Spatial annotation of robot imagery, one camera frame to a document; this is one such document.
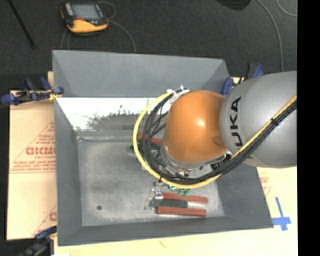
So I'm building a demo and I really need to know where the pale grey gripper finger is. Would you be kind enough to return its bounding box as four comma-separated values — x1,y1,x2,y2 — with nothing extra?
150,188,164,201
143,197,164,210

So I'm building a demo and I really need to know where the dark green flat block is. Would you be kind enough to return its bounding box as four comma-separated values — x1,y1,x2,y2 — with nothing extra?
149,199,189,209

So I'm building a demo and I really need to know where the red-brown flat block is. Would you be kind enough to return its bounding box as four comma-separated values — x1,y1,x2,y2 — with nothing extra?
137,132,163,147
161,191,209,204
155,206,208,217

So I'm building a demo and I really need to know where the grey metal bin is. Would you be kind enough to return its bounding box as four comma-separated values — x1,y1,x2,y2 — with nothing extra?
51,49,274,247

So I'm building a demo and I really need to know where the brown cardboard board red print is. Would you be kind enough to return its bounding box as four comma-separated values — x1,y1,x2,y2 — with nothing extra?
5,70,59,241

